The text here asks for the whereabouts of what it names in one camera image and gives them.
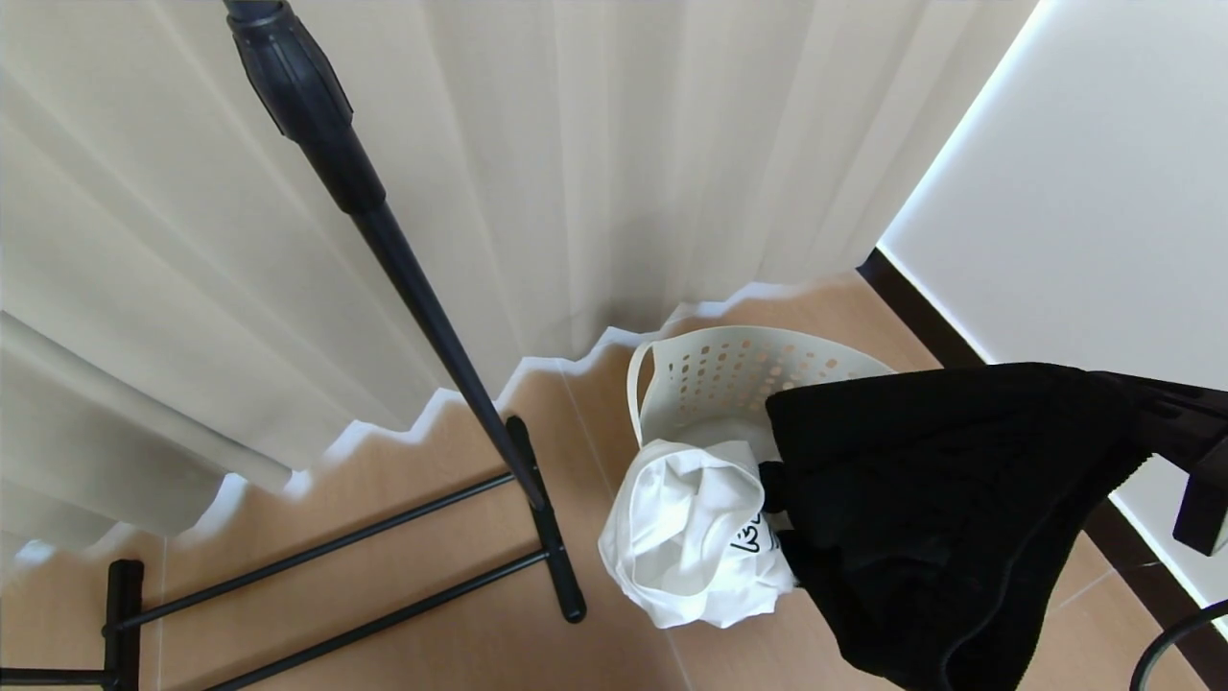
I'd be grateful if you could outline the white laundry basket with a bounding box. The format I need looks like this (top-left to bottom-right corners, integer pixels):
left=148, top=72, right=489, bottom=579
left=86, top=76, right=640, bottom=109
left=626, top=326, right=898, bottom=462

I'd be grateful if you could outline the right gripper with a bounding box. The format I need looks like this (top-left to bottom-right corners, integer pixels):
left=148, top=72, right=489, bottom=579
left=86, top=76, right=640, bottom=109
left=1172, top=451, right=1228, bottom=558

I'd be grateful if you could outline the beige curtain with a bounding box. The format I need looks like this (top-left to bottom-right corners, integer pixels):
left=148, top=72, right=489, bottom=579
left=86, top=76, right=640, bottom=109
left=0, top=0, right=1042, bottom=567

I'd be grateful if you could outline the black garment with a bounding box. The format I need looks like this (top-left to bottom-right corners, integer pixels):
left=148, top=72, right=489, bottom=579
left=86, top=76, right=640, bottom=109
left=758, top=363, right=1152, bottom=691

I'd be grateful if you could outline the white garment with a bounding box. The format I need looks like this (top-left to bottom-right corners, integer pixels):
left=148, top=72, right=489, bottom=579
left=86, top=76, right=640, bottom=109
left=598, top=440, right=800, bottom=630

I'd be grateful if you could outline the black clothes rack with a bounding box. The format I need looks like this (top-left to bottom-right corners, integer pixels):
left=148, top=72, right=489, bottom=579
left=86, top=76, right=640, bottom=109
left=0, top=0, right=588, bottom=691

